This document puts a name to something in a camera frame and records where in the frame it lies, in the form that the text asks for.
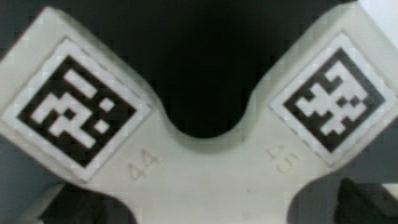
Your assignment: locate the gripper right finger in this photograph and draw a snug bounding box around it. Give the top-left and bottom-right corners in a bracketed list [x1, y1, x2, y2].
[335, 178, 398, 224]

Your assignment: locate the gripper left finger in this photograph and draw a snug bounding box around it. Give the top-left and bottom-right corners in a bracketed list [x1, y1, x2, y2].
[40, 184, 137, 224]

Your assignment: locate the white cross-shaped table base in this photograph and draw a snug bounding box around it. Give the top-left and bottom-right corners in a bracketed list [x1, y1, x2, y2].
[0, 0, 398, 224]

